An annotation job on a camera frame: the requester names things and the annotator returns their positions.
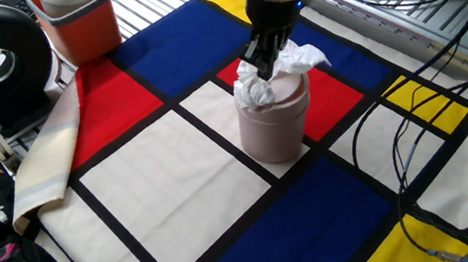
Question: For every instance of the white cup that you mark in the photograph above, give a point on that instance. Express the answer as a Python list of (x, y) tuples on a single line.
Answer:
[(66, 0)]

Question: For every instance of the white tissue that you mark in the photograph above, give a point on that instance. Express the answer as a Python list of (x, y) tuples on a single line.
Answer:
[(251, 89)]

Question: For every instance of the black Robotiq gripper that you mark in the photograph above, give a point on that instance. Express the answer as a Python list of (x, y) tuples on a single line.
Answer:
[(272, 16)]

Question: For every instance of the pink swing-lid trash can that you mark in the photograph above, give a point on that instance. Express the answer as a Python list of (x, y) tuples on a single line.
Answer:
[(276, 134)]

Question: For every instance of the Mondrian colour-block tablecloth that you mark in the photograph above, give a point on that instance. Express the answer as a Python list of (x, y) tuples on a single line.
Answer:
[(176, 181)]

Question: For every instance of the orange bin with grey rim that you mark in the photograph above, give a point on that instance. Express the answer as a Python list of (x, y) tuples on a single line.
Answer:
[(80, 33)]

